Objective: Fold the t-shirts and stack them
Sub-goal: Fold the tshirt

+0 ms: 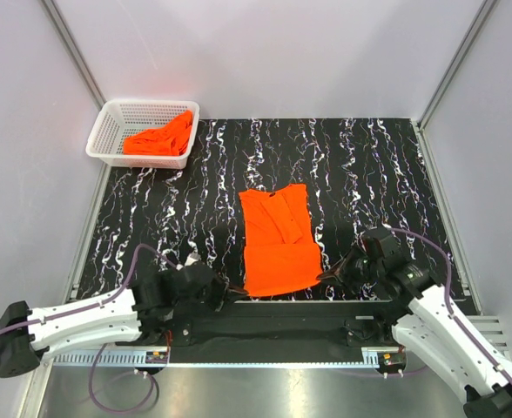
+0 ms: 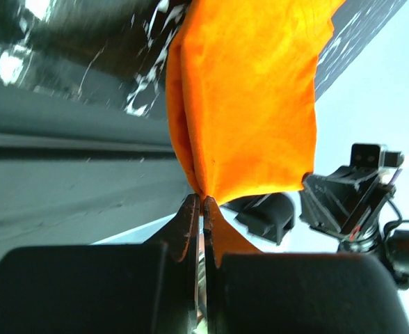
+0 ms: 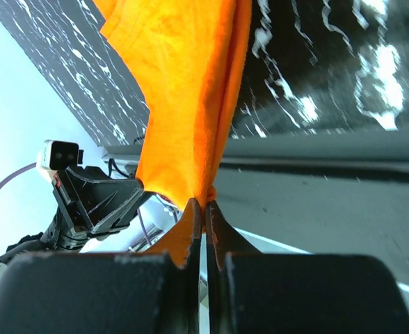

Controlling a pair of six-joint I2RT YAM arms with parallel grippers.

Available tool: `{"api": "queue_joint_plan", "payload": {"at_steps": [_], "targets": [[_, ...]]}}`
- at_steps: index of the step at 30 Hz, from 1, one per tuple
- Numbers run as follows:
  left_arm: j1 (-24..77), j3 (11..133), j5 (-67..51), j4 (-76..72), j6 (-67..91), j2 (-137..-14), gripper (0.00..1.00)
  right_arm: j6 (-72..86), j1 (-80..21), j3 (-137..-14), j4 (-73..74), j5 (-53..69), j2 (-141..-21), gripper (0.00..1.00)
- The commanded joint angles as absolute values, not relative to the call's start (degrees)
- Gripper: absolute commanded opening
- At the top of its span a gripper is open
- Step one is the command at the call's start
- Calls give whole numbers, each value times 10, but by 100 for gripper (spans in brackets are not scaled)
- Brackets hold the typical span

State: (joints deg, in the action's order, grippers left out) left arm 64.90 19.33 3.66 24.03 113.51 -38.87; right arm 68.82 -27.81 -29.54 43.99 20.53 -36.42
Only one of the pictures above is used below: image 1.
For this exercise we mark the connector box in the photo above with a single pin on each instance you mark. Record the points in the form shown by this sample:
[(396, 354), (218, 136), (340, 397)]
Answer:
[(156, 357), (393, 359)]

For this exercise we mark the aluminium frame rail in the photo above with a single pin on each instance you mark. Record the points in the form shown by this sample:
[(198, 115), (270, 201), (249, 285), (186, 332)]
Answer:
[(108, 357)]

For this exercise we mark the orange t shirts in basket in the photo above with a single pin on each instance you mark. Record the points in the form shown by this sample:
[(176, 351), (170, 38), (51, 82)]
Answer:
[(170, 140)]

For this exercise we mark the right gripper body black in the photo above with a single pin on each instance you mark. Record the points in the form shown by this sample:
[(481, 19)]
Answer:
[(359, 268)]

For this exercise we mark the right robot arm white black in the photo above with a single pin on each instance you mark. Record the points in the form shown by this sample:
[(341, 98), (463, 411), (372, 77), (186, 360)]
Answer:
[(422, 318)]

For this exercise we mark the right connector box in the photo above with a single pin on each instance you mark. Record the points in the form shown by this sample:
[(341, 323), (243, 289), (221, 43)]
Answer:
[(393, 359)]

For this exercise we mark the white plastic basket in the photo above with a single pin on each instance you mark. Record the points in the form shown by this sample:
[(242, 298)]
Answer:
[(122, 118)]

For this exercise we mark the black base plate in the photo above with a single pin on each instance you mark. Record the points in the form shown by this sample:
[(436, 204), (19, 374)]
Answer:
[(270, 331)]

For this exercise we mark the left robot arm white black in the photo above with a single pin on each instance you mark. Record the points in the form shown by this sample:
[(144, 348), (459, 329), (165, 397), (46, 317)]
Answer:
[(140, 313)]

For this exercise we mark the left connector box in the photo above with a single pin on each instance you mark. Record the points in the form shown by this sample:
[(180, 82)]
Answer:
[(156, 357)]

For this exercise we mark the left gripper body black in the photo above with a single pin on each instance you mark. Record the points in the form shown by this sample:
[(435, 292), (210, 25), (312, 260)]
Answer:
[(213, 295)]

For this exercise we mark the black marble pattern mat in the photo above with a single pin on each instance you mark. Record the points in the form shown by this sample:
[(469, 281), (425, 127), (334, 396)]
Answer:
[(359, 173)]

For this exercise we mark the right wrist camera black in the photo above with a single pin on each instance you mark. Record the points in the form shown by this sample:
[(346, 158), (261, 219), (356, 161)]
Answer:
[(381, 244)]

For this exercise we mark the orange t shirt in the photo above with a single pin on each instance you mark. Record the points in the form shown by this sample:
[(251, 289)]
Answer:
[(280, 253)]

